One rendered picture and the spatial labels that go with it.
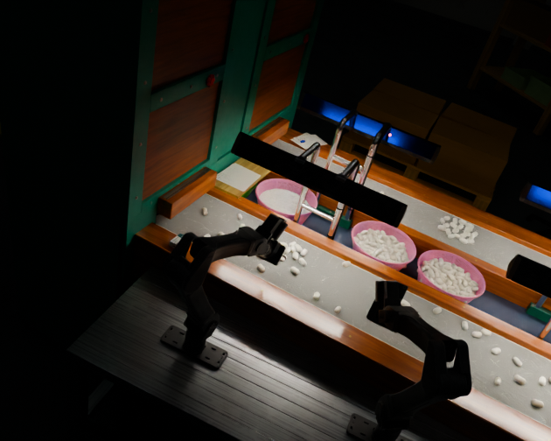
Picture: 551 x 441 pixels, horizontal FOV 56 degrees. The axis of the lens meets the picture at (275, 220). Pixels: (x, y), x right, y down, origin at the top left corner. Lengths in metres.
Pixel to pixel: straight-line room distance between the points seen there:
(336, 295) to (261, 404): 0.49
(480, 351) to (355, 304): 0.44
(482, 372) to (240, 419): 0.79
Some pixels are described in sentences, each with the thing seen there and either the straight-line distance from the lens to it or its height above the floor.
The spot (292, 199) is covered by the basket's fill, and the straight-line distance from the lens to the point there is 2.23.
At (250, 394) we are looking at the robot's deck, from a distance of 1.56.
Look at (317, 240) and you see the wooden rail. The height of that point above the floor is 0.76.
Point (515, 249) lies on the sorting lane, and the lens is 2.52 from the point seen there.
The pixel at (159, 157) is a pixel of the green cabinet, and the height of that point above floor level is 1.01.
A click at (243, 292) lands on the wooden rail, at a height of 0.76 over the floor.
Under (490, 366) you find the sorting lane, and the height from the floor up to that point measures 0.74.
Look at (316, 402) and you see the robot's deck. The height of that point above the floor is 0.67.
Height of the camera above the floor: 1.92
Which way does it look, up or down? 35 degrees down
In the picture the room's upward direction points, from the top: 15 degrees clockwise
